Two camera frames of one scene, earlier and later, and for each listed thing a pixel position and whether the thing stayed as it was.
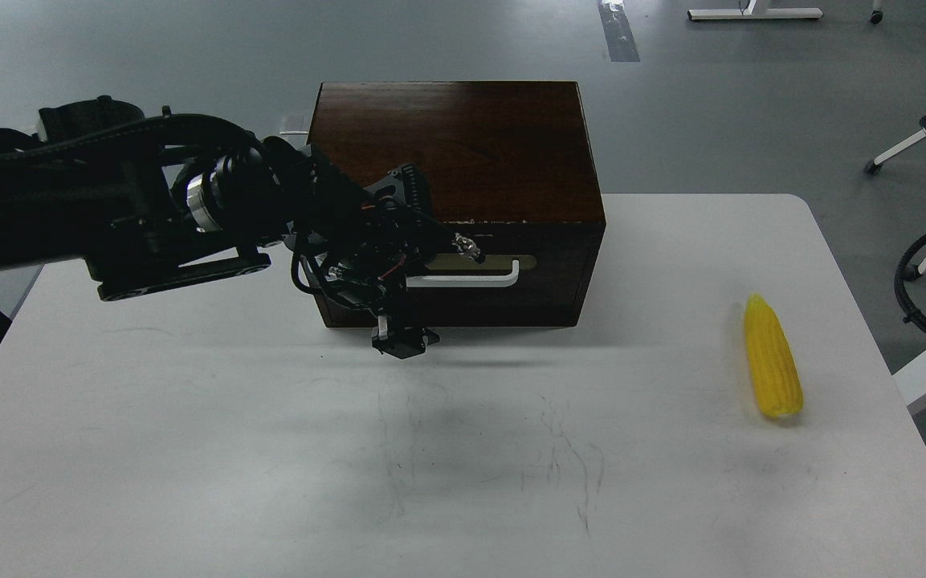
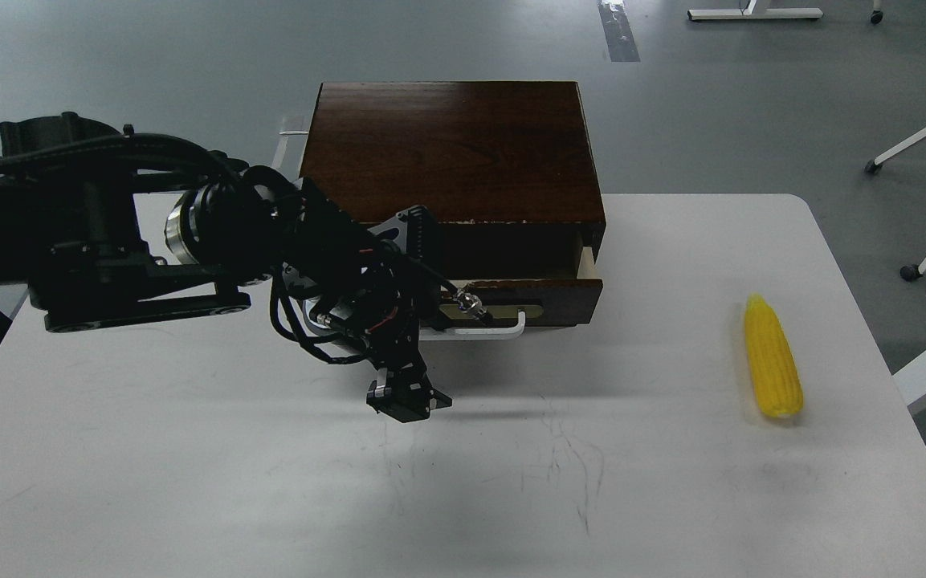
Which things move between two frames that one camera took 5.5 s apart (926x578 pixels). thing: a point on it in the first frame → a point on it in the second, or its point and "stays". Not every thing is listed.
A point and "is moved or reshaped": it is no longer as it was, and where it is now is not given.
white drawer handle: (441, 281) → (429, 334)
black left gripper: (365, 244) → (361, 294)
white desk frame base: (746, 12) stays
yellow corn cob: (776, 375) stays
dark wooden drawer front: (535, 274) is moved or reshaped
